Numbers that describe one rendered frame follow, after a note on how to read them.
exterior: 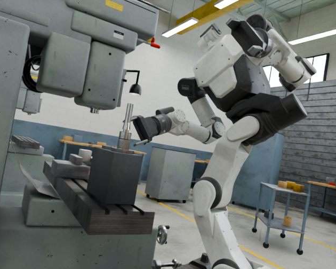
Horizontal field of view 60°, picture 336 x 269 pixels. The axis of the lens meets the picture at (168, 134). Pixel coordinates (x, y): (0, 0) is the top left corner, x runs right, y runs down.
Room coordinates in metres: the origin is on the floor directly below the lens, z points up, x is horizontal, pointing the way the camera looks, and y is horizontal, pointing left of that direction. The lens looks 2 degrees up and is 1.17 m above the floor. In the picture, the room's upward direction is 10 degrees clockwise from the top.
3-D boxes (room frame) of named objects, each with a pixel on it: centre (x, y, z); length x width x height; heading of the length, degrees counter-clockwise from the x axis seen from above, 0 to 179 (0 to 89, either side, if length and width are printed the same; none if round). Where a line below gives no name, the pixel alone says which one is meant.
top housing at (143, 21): (1.52, 0.42, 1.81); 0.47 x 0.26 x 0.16; 120
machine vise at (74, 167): (1.57, 0.40, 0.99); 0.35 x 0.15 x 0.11; 121
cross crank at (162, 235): (1.77, -0.03, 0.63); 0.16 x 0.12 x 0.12; 120
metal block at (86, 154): (1.56, 0.42, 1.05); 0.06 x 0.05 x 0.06; 31
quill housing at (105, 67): (1.52, 0.41, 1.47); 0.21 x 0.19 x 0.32; 30
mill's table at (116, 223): (1.53, 0.40, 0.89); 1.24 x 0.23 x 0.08; 30
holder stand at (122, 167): (1.16, 0.19, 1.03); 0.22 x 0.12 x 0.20; 33
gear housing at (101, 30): (1.50, 0.44, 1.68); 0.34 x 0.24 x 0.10; 120
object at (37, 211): (1.52, 0.40, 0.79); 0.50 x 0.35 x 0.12; 120
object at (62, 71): (1.43, 0.57, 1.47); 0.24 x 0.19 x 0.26; 30
